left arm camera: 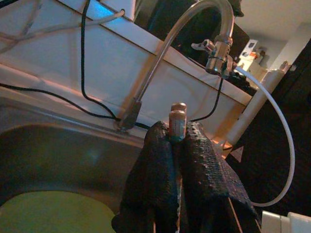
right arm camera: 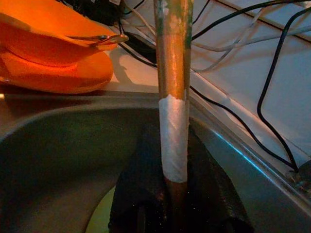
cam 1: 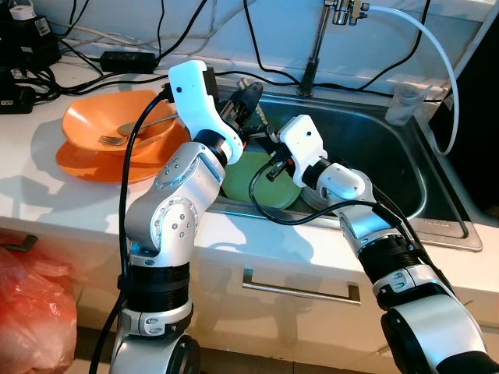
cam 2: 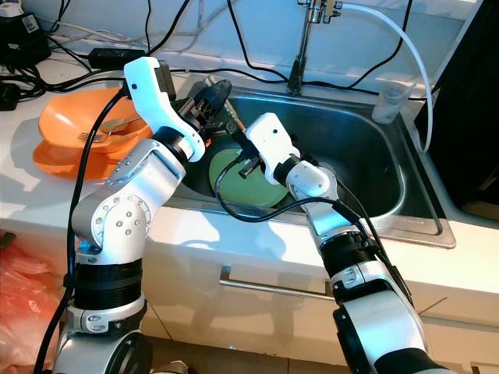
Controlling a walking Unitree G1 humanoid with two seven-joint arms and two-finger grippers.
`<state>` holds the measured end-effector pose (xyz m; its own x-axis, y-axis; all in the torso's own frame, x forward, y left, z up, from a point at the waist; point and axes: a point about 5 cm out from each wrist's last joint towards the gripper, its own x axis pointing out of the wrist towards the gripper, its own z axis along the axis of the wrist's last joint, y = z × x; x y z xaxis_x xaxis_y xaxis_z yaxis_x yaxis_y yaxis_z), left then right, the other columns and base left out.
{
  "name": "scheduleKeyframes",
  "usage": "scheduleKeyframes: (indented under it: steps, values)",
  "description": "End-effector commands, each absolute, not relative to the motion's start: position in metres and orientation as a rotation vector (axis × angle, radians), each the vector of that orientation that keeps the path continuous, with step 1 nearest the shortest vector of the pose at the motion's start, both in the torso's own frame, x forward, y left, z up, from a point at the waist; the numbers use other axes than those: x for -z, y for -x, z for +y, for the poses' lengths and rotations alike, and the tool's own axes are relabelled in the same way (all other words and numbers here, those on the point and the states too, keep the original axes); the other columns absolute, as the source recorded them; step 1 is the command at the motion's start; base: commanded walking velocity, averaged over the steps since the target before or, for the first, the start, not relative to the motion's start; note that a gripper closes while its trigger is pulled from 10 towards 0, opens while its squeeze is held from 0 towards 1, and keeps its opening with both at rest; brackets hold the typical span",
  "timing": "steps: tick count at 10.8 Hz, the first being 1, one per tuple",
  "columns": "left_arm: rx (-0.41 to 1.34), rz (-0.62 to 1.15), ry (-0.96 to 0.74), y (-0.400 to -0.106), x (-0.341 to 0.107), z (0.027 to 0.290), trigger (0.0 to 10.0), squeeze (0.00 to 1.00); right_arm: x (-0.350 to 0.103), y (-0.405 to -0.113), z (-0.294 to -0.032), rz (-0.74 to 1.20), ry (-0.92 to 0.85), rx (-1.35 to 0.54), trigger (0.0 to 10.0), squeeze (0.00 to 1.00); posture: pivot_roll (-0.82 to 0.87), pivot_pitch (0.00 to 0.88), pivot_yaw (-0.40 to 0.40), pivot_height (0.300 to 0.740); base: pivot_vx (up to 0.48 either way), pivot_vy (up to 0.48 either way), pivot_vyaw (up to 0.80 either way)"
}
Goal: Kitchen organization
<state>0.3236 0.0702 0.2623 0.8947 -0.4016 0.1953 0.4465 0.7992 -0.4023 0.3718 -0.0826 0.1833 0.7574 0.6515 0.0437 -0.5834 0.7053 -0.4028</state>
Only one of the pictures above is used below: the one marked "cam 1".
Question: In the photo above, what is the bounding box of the red plastic bag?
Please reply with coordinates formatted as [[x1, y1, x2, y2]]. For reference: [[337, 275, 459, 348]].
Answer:
[[0, 230, 79, 374]]

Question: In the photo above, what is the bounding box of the metal fork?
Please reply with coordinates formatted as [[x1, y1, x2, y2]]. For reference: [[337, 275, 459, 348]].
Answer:
[[97, 115, 180, 149]]

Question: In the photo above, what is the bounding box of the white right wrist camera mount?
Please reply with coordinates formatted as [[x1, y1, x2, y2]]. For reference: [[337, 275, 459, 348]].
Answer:
[[278, 115, 328, 189]]

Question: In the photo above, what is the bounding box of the orange bowl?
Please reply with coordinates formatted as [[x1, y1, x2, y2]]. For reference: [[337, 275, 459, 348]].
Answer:
[[62, 90, 188, 157]]

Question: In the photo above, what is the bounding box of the stainless steel sink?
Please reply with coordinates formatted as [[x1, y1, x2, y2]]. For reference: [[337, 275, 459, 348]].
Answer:
[[204, 84, 484, 252]]

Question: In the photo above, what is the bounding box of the black charger block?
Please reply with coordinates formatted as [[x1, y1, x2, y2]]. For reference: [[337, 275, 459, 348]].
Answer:
[[0, 4, 62, 75]]

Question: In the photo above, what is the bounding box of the orange plate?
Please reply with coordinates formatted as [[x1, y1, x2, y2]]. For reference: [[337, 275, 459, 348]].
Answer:
[[56, 140, 192, 185]]

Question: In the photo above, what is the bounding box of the metal faucet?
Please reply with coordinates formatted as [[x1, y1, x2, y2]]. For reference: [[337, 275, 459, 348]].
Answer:
[[299, 0, 372, 97]]

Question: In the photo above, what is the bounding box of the black power adapter brick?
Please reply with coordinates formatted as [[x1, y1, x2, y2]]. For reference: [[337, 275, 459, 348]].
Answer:
[[101, 51, 157, 75]]

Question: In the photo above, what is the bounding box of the clear plastic cup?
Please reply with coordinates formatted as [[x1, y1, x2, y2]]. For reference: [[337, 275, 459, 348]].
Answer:
[[386, 82, 430, 127]]

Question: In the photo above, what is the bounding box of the white kitchen cabinet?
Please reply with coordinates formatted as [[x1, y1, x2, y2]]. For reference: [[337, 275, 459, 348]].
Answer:
[[74, 234, 499, 367]]

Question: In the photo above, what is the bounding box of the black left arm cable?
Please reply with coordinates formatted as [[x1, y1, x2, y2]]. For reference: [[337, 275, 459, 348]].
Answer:
[[87, 87, 174, 374]]

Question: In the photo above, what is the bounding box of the black power cable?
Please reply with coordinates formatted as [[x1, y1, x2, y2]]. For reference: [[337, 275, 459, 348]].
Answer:
[[156, 0, 167, 51], [316, 0, 426, 93], [243, 0, 305, 86], [156, 0, 210, 59], [154, 65, 305, 86]]

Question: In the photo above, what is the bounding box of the green plate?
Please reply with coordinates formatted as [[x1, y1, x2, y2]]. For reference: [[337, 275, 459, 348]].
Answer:
[[221, 148, 303, 211]]

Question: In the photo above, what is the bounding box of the black power strip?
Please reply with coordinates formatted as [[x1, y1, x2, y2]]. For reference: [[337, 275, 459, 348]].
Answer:
[[0, 78, 36, 115]]

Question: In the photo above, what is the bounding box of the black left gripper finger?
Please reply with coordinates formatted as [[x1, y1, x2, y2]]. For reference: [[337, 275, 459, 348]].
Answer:
[[233, 82, 265, 118]]

